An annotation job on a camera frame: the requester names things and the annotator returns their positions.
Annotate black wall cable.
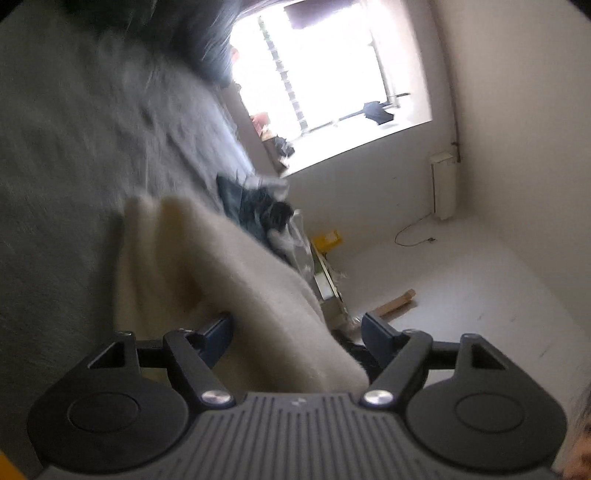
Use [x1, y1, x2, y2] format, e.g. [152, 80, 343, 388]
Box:
[394, 214, 437, 247]

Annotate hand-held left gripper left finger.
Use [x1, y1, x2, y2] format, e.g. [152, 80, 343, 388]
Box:
[88, 312, 234, 409]

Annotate window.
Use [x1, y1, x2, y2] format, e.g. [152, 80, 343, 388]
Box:
[228, 0, 435, 179]

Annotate dark grey garment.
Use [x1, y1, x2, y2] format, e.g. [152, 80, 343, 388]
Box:
[265, 200, 294, 232]

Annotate dark items on windowsill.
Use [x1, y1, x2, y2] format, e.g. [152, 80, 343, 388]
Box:
[272, 136, 297, 160]

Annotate wooden plank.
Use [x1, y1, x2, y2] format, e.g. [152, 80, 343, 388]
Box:
[369, 288, 417, 319]

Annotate blue pillows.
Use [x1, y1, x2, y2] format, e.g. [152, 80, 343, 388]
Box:
[68, 0, 242, 86]

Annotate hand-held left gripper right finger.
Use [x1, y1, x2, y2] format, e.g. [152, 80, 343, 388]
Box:
[360, 312, 507, 411]

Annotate curtain rod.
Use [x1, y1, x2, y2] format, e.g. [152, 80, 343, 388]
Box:
[442, 45, 463, 163]

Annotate yellow box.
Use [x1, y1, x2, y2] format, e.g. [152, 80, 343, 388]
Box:
[311, 230, 344, 253]

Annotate dark hanging cloth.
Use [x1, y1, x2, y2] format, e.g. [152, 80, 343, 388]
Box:
[362, 100, 396, 126]

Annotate blue jeans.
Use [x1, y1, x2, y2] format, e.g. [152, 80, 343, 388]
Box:
[215, 172, 279, 246]

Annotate white garment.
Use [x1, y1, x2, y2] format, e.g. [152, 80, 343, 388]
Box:
[256, 178, 302, 260]

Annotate cream fleece garment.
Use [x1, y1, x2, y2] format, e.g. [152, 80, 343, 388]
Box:
[113, 193, 371, 394]

